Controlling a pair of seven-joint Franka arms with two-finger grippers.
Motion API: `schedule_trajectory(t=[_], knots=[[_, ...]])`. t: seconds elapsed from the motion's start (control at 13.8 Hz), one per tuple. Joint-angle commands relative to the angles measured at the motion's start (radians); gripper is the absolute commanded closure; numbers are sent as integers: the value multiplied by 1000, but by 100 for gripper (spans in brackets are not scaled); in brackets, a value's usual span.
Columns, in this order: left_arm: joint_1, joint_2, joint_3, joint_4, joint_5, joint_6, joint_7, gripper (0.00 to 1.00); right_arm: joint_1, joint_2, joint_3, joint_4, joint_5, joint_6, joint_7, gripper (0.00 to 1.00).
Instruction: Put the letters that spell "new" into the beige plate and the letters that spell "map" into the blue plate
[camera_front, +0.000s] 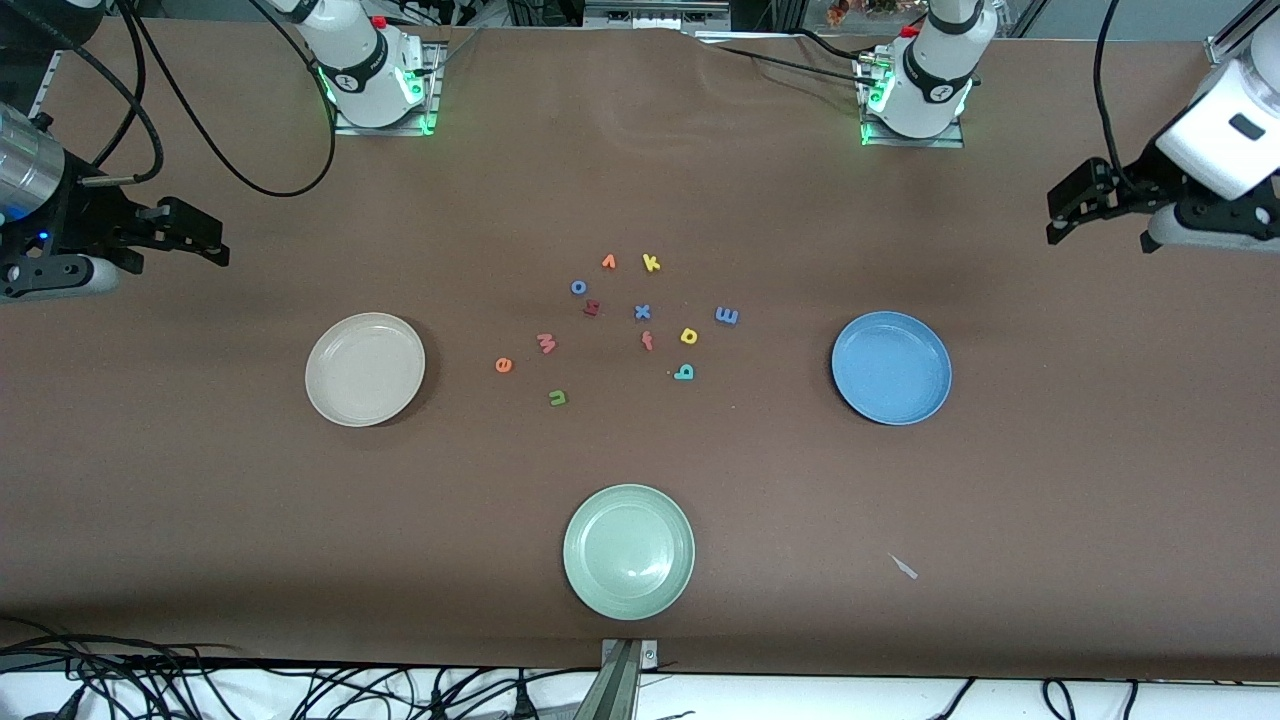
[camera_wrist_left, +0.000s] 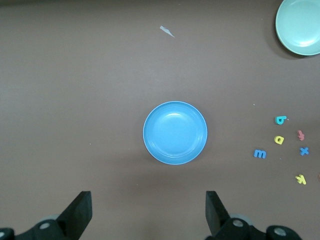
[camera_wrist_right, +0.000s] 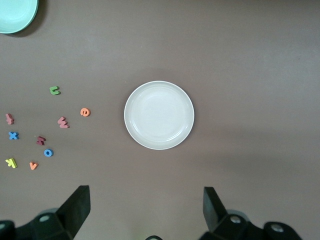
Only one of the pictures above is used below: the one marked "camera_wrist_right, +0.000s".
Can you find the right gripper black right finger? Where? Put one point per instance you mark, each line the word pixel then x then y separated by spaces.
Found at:
pixel 215 215

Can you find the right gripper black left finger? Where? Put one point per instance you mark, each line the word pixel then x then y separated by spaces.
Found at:
pixel 72 215

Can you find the pink foam letter w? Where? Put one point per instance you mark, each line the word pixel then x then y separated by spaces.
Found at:
pixel 63 123

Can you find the orange foam letter e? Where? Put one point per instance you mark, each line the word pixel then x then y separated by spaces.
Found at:
pixel 82 113

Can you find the green foam letter u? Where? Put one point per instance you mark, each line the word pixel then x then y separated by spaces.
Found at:
pixel 52 92

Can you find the orange foam letter v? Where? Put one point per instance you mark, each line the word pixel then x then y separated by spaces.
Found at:
pixel 33 167

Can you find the blue foam letter o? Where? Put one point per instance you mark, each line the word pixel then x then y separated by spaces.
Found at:
pixel 45 152

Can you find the yellow foam letter k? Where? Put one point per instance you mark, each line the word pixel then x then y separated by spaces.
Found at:
pixel 12 163

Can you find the dark red foam letter h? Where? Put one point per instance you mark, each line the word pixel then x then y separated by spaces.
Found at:
pixel 40 142

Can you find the blue foam letter x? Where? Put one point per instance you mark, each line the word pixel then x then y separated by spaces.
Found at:
pixel 13 135

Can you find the red foam letter f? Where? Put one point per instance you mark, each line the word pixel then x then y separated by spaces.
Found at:
pixel 9 120

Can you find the beige round plate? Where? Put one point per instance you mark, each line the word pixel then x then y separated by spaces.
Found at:
pixel 159 115

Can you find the brown paper table cover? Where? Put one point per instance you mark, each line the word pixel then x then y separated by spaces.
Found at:
pixel 225 50

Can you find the pale green round plate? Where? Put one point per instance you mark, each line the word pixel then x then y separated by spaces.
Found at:
pixel 15 15

